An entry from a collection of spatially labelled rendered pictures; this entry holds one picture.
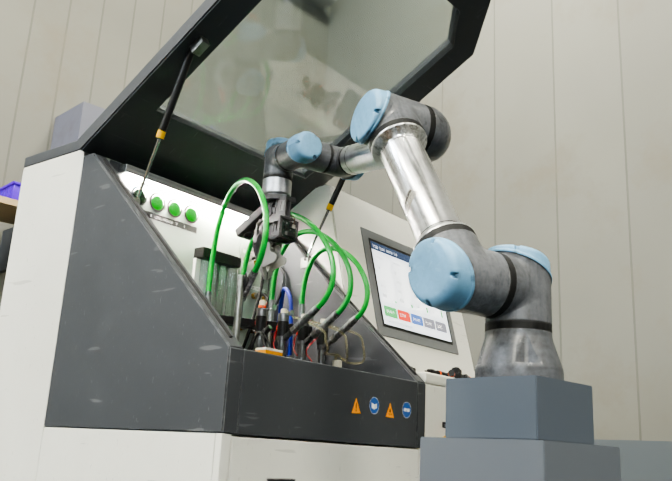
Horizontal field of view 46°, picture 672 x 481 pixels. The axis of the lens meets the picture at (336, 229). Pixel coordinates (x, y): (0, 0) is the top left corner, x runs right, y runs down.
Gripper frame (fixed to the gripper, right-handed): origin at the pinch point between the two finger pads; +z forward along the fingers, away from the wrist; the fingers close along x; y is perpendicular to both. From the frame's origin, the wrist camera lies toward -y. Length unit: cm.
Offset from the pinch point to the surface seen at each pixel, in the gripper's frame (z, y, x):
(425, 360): 12, 2, 73
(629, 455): 35, 6, 247
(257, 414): 35, 26, -26
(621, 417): 18, 3, 249
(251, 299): -0.4, -27.5, 24.1
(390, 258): -19, -5, 63
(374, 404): 30.5, 26.1, 12.7
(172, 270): 6.9, 7.0, -34.9
